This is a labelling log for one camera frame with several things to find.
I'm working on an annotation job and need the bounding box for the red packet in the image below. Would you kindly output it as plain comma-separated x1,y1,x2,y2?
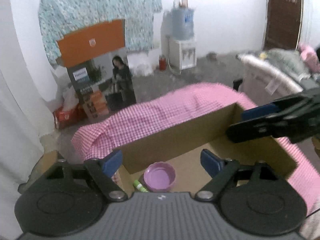
53,104,86,130

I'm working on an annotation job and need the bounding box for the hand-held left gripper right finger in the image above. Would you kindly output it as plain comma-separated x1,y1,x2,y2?
195,149,278,202

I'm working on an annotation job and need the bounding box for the white water dispenser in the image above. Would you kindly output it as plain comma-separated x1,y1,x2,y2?
168,38,197,70

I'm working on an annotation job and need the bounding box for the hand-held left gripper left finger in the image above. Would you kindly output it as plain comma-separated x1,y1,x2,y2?
44,149,128,202

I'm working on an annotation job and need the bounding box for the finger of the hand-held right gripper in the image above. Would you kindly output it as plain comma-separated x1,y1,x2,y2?
241,94,307,122
226,116,302,144

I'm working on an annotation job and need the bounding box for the grey green cloth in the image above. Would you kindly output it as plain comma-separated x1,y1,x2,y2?
265,48,312,82

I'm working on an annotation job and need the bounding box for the printed cardboard box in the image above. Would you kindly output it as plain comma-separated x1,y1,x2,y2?
111,103,298,195

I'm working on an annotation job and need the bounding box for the blue floral cloth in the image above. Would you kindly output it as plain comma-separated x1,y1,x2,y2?
37,0,163,64

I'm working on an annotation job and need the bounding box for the pink cloth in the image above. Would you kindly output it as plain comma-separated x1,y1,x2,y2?
298,43,320,73

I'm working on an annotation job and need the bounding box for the white curtain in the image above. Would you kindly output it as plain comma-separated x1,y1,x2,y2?
0,0,63,205

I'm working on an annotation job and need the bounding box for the green tube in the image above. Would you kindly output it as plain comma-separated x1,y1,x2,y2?
134,180,148,193

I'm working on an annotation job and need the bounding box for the brown wooden door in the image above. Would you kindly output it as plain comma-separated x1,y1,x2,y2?
264,0,303,51

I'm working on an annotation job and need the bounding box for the orange appliance box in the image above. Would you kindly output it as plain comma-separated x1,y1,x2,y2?
56,19,137,120

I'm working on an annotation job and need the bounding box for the pink checkered tablecloth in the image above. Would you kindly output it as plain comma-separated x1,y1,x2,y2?
71,82,320,217

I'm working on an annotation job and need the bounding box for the purple plastic bowl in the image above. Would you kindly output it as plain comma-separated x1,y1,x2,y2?
144,162,177,192

